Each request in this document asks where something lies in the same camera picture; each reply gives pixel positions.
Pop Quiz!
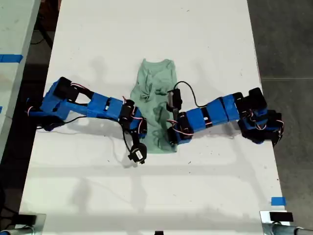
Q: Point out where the pale green t-shirt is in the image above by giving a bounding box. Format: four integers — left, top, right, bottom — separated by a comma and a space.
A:
129, 58, 178, 154

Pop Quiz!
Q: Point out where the square blue tape piece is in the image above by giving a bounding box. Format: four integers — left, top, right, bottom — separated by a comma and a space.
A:
270, 196, 287, 207

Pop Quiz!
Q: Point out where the grey metal pipe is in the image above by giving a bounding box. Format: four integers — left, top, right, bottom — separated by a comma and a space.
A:
0, 226, 34, 235
272, 223, 313, 235

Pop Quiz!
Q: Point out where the long blue tape strip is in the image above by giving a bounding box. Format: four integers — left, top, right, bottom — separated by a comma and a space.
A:
0, 54, 24, 64

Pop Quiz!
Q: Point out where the pale grey side table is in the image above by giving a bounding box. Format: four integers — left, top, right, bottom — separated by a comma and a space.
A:
0, 0, 41, 157

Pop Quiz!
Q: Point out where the camera black cable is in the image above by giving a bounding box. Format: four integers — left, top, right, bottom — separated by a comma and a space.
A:
173, 81, 208, 108
121, 126, 134, 155

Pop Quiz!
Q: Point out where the black labelled camera box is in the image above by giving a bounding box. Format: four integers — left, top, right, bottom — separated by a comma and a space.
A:
128, 143, 148, 165

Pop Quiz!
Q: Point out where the grey black camera box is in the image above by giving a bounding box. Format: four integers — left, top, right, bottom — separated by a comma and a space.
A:
167, 88, 183, 108

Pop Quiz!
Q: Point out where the shiny metal bracket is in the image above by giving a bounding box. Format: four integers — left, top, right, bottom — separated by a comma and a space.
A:
259, 210, 298, 235

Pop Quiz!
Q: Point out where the black box on shiny bracket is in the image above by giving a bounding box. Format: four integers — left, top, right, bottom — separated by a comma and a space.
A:
269, 211, 294, 222

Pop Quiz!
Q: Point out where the black floor cable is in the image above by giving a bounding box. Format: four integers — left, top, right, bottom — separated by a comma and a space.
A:
30, 22, 53, 48

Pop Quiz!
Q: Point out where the dull metal bracket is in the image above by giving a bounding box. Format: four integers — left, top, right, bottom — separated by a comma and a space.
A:
14, 213, 47, 234

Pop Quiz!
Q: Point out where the black box on dull bracket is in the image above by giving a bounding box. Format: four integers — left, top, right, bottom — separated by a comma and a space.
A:
16, 214, 37, 225

